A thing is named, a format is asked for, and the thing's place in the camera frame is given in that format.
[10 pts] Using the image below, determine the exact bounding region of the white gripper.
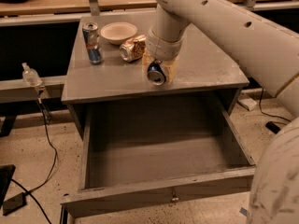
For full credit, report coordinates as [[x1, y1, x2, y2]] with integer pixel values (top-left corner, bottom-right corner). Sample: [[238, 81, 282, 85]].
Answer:
[[142, 29, 182, 85]]

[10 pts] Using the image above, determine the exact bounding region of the blue pepsi can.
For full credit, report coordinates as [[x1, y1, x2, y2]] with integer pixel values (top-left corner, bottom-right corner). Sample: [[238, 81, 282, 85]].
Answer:
[[147, 60, 166, 86]]

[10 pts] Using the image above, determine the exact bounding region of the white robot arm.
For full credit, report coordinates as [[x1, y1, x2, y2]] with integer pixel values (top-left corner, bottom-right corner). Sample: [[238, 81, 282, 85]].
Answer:
[[146, 0, 299, 224]]

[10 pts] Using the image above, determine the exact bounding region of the upright blue red can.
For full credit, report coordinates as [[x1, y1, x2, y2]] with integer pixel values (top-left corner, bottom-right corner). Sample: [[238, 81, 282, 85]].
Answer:
[[82, 22, 103, 65]]

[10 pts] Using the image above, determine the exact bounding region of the open grey top drawer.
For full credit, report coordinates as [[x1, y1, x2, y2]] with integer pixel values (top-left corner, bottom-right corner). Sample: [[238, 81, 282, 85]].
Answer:
[[62, 91, 255, 217]]

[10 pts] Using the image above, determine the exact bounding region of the metal drawer knob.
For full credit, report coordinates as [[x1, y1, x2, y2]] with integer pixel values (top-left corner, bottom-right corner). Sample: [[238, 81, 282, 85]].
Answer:
[[171, 193, 179, 203]]

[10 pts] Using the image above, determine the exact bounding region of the white bowl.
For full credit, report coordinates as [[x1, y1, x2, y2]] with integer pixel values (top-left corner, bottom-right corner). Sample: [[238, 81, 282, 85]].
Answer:
[[100, 22, 137, 45]]

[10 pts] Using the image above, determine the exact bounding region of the grey cabinet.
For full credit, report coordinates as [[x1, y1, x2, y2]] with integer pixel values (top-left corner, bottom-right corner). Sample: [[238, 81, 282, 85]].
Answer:
[[62, 25, 249, 133]]

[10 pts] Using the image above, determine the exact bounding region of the white box on floor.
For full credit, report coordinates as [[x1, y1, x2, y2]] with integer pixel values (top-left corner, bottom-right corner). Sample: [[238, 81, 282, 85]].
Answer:
[[238, 98, 257, 111]]

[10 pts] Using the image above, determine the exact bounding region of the black object left edge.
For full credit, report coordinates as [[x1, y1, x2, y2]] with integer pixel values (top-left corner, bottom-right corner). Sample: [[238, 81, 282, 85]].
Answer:
[[0, 164, 16, 208]]

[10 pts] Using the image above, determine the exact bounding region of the black power adapter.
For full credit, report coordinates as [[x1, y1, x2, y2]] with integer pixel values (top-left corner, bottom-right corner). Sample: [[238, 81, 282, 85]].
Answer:
[[3, 192, 26, 216]]

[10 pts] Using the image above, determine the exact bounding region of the black cable on floor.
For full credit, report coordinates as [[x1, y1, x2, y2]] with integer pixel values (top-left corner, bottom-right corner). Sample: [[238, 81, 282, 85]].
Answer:
[[11, 98, 59, 224]]

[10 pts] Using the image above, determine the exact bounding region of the clear bottle on left rail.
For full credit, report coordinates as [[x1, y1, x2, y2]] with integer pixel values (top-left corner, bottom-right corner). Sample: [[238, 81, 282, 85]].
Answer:
[[21, 63, 42, 87]]

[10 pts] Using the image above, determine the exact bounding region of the black cables right floor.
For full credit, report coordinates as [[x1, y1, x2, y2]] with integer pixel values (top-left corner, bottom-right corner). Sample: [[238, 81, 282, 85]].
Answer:
[[258, 88, 292, 134]]

